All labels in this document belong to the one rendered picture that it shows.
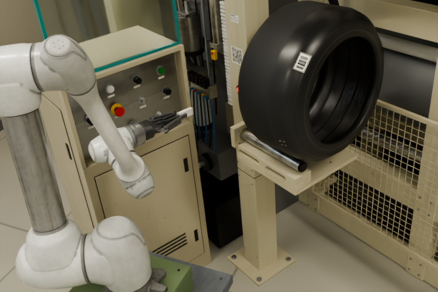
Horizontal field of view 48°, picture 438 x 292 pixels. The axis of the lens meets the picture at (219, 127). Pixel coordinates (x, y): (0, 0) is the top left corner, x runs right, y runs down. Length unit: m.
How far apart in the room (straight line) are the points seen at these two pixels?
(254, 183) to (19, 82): 1.32
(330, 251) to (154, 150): 1.19
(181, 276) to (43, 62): 0.84
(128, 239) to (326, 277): 1.44
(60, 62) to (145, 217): 1.20
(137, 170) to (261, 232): 1.02
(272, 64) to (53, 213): 0.83
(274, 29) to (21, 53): 0.83
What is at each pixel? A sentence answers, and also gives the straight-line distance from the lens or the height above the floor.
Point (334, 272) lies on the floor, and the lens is 2.76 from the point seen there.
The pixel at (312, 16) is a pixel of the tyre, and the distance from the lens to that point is 1.73.
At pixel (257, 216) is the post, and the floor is 0.38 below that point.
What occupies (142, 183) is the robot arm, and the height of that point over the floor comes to 1.00.
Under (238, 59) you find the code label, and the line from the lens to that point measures 2.08.
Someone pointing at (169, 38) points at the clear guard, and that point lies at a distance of 2.10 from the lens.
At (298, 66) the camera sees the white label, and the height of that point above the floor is 1.35.
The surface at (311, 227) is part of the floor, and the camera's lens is 2.99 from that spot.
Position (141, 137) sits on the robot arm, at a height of 1.07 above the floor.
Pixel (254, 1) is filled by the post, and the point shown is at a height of 1.45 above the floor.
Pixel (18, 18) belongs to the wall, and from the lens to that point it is 4.69.
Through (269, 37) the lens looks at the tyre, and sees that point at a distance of 1.73.
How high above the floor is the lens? 2.01
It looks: 30 degrees down
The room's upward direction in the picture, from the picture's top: 6 degrees counter-clockwise
